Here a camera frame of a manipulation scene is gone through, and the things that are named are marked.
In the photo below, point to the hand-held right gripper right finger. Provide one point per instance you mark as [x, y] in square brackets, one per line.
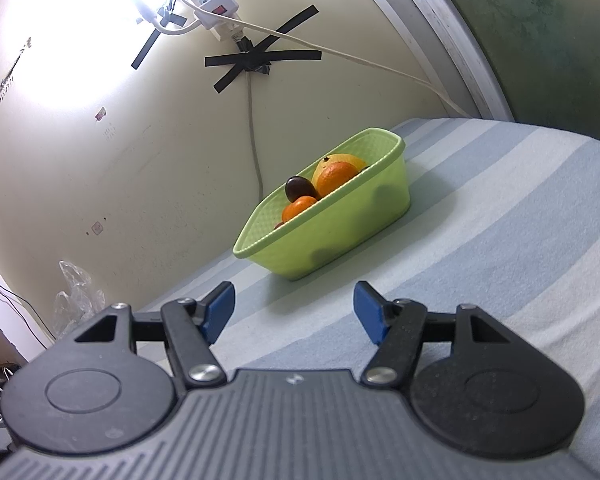
[370, 315]

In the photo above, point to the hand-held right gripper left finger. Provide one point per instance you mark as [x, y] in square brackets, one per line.
[219, 312]

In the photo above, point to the light green plastic basin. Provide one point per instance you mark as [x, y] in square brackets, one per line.
[340, 230]

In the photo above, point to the dark purple plum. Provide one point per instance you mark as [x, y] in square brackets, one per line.
[296, 187]

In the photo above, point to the large yellow citrus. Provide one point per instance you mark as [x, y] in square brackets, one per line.
[352, 160]

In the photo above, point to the clear plastic bag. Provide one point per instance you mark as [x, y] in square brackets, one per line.
[77, 295]

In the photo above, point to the black tape cross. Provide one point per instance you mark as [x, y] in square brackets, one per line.
[250, 60]

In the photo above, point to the black tape strips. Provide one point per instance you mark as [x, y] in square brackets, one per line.
[150, 42]

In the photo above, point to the aluminium framed patterned window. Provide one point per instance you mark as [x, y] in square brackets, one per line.
[530, 25]

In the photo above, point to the white wall sticker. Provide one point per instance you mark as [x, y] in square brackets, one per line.
[97, 227]

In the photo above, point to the small wall tape piece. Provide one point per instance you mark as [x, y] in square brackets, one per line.
[100, 114]

